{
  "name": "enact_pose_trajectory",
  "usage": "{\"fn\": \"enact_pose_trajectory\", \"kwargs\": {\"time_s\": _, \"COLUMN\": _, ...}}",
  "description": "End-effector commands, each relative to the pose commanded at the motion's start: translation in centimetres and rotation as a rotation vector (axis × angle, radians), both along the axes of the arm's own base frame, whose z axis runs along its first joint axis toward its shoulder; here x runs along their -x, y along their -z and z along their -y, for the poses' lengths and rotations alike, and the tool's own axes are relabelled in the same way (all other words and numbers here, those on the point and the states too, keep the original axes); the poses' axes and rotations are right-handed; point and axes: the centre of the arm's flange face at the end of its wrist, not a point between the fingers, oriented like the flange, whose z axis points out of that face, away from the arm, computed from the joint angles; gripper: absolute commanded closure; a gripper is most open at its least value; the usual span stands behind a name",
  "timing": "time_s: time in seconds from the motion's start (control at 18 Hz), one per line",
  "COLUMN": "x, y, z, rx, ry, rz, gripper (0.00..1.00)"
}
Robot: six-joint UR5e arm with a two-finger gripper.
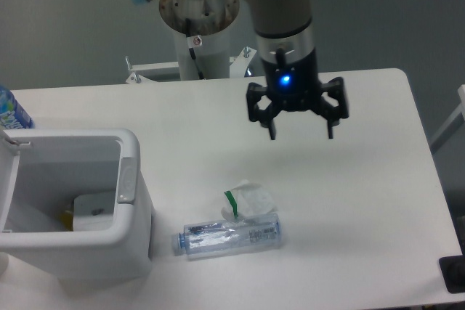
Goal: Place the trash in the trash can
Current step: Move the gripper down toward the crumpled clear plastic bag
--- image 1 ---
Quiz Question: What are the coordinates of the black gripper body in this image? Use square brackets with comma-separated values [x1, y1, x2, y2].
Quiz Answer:
[256, 28, 322, 113]

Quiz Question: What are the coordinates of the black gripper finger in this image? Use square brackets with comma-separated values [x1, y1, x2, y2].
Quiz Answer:
[318, 77, 350, 140]
[246, 82, 280, 141]

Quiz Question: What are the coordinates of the white wrapper green stripe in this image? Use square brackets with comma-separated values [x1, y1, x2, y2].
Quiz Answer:
[221, 180, 277, 221]

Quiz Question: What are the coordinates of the clear plastic bottle blue cap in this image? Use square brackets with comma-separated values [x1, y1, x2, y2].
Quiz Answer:
[171, 213, 283, 260]

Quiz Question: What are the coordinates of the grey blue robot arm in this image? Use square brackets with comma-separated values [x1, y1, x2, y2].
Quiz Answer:
[132, 0, 349, 134]

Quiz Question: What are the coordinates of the white trash inside can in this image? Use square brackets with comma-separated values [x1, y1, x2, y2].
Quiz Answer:
[58, 191, 116, 232]

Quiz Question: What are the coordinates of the white plastic trash can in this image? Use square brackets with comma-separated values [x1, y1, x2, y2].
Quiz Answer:
[1, 129, 153, 279]

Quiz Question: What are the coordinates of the black device at table edge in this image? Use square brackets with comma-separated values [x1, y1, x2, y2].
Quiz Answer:
[439, 255, 464, 294]

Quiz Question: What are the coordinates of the blue labelled bottle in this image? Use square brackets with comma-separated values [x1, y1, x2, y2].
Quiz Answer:
[1, 86, 35, 129]

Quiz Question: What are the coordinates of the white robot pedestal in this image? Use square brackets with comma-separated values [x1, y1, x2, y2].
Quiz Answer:
[126, 0, 256, 84]

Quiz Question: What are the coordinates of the black cable on pedestal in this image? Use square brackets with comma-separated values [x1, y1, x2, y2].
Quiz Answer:
[184, 17, 205, 81]

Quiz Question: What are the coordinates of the white metal frame right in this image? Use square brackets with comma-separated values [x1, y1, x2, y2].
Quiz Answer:
[429, 84, 464, 155]

